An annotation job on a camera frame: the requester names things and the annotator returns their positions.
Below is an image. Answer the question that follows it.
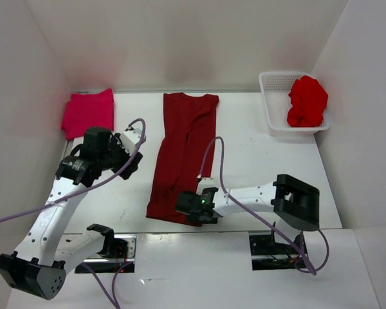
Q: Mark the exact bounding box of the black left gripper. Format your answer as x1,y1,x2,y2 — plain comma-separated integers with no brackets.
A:
99,133,143,180

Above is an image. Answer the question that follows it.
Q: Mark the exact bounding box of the dark red t shirt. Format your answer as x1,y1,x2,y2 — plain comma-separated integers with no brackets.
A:
146,93,219,226

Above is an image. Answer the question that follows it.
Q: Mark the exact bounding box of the bright red t shirt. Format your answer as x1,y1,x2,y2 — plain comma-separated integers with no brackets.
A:
287,75,328,127

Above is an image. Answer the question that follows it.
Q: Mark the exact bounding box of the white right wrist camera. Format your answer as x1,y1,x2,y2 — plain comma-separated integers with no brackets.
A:
196,177,215,194

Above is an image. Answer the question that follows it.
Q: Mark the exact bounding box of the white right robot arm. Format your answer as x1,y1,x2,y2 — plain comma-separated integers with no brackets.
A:
175,174,320,253

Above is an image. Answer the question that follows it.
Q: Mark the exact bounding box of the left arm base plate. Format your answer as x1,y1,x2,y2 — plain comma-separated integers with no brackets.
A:
84,234,136,274

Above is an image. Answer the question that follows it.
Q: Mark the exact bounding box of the pink red t shirt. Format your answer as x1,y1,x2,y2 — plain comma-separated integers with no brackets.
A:
60,88,115,140

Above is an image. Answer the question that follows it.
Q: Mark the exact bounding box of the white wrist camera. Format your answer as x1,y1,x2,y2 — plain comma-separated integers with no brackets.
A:
120,127,145,155
196,177,215,194

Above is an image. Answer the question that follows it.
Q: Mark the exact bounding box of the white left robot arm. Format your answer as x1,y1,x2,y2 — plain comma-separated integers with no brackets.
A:
0,126,145,300

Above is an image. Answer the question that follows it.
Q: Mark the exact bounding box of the white plastic laundry basket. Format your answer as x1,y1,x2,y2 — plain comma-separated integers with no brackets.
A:
259,71,330,138

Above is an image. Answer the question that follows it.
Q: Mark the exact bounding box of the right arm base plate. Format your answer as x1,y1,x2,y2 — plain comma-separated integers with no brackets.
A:
248,232,307,271

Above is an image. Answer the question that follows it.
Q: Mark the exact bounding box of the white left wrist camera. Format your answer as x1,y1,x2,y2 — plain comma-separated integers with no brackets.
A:
120,127,145,155

